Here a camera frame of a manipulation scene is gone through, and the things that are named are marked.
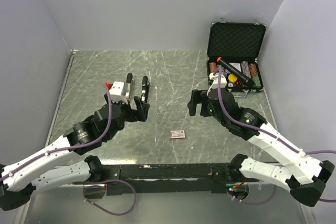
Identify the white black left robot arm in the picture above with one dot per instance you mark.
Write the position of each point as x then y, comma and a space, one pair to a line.
24, 179

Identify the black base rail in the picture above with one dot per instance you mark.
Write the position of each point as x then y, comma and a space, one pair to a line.
175, 178

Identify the black poker chip case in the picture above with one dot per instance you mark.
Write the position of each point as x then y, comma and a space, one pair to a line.
237, 44

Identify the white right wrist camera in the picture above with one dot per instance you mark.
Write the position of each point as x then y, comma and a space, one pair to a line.
216, 81

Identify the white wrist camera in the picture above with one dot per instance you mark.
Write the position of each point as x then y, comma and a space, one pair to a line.
216, 81
117, 90

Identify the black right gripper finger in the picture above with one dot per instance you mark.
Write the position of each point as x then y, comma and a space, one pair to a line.
195, 99
204, 104

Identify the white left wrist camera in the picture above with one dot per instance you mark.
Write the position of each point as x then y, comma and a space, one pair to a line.
117, 90

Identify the yellow round chip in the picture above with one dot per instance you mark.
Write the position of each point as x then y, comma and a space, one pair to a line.
232, 78

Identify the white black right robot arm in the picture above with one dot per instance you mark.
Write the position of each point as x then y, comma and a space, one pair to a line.
302, 175

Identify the red white staple box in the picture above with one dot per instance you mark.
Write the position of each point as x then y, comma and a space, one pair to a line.
177, 134

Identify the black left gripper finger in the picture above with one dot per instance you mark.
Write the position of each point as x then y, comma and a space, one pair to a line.
123, 102
141, 113

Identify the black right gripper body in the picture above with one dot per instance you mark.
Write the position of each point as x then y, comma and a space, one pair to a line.
217, 115

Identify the beige and black stapler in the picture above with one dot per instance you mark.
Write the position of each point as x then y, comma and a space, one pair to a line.
130, 85

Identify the black tube with orange cap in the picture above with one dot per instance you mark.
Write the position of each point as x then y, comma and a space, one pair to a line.
247, 81

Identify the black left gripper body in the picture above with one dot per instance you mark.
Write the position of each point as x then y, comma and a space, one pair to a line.
128, 115

